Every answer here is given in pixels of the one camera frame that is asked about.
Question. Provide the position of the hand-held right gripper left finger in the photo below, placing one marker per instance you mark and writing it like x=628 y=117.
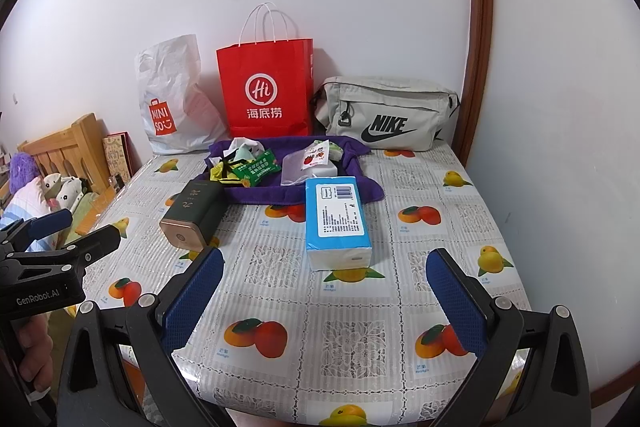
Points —
x=195 y=302

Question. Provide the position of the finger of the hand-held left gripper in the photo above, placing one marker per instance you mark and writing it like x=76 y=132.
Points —
x=90 y=247
x=50 y=222

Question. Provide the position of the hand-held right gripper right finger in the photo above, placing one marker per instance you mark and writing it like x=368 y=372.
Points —
x=455 y=302

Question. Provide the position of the yellow mesh pouch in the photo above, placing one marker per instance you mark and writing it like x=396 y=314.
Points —
x=222 y=174

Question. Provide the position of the purple towel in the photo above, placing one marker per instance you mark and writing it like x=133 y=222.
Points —
x=280 y=194

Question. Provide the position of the green snack packet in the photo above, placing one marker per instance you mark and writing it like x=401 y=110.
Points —
x=257 y=168

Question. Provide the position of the pale green soft pad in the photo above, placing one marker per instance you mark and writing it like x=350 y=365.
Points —
x=245 y=154

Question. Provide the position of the white and grey sock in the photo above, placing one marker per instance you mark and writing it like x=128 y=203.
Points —
x=240 y=143

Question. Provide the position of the white printed plastic pouch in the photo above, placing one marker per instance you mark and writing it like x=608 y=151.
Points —
x=307 y=164

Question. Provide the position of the green pocket tissue packet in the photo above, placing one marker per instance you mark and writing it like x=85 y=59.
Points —
x=327 y=148

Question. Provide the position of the person's left hand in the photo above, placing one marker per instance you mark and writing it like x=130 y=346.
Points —
x=37 y=347

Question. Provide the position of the purple fluffy cushion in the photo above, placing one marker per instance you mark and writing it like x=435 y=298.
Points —
x=24 y=167

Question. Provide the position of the wooden bed headboard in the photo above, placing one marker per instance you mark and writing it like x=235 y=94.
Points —
x=60 y=147

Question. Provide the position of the dark green tin box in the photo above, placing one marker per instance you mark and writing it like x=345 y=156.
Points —
x=192 y=217

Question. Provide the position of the brown patterned book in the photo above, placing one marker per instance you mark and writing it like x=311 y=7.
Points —
x=117 y=154

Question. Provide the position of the blue tissue pack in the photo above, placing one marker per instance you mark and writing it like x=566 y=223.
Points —
x=337 y=222

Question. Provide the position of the white plastic shopping bag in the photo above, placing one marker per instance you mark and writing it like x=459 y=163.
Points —
x=170 y=107

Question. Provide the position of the grey fabric waist bag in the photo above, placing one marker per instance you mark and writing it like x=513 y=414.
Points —
x=390 y=107

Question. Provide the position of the red paper carrier bag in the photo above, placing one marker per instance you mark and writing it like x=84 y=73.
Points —
x=265 y=72

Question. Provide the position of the brown wooden door frame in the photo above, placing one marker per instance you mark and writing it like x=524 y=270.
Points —
x=482 y=7

